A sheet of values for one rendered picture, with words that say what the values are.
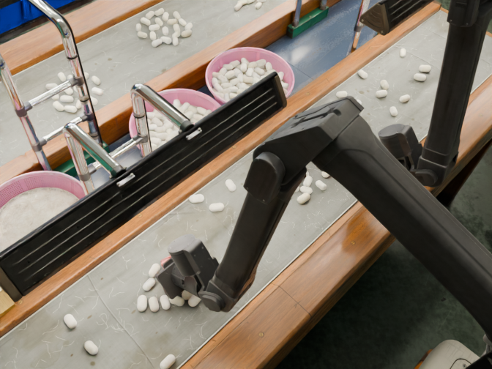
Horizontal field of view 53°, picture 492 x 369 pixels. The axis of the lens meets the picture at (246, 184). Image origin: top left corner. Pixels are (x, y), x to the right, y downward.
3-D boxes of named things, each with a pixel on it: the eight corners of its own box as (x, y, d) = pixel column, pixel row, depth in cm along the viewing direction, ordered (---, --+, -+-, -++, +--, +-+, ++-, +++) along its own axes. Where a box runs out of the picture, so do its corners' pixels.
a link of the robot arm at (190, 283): (206, 308, 93) (229, 289, 96) (191, 280, 91) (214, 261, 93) (189, 298, 99) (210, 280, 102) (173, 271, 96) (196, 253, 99)
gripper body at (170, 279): (152, 274, 101) (169, 283, 95) (191, 244, 105) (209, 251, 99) (167, 298, 103) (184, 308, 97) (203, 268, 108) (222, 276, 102)
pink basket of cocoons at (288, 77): (307, 101, 156) (312, 78, 149) (248, 144, 144) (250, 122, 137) (247, 58, 167) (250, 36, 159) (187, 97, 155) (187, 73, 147)
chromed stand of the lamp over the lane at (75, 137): (207, 244, 124) (206, 123, 88) (143, 296, 115) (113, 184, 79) (159, 199, 132) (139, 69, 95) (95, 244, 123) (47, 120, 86)
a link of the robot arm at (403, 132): (436, 187, 101) (454, 164, 106) (420, 138, 97) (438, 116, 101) (386, 186, 110) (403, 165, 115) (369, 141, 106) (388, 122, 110)
